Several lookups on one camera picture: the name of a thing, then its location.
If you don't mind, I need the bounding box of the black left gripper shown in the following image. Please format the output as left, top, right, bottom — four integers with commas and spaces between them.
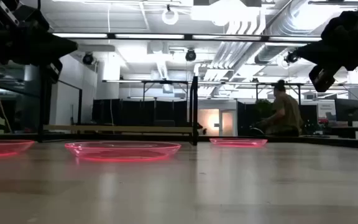
0, 26, 79, 66

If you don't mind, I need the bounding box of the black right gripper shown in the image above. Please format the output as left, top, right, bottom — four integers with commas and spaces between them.
293, 11, 358, 72

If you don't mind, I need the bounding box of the pink translucent plastic plate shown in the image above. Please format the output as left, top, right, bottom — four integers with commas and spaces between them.
64, 141, 182, 163
209, 138, 269, 149
0, 139, 36, 157

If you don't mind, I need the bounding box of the person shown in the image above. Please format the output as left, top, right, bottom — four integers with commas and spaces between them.
249, 79, 305, 138

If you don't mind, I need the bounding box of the black computer monitor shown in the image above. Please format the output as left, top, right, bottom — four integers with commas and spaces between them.
334, 98, 358, 123

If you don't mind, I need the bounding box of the dark office desk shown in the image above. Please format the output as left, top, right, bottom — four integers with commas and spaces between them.
330, 123, 358, 140

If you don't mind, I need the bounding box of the black partition screen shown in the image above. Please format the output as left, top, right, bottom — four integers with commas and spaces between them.
237, 100, 276, 137
91, 98, 189, 127

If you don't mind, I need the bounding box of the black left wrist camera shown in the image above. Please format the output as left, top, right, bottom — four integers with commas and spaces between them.
44, 58, 64, 85

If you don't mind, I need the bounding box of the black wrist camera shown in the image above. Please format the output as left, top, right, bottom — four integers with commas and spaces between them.
44, 58, 64, 85
308, 64, 337, 93

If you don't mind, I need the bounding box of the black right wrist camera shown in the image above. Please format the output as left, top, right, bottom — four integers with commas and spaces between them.
308, 64, 337, 93

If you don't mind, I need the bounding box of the silver ventilation duct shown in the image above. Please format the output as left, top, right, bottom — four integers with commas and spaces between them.
253, 0, 323, 65

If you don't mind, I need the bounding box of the white ring ceiling light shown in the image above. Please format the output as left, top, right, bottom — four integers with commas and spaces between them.
161, 8, 180, 26

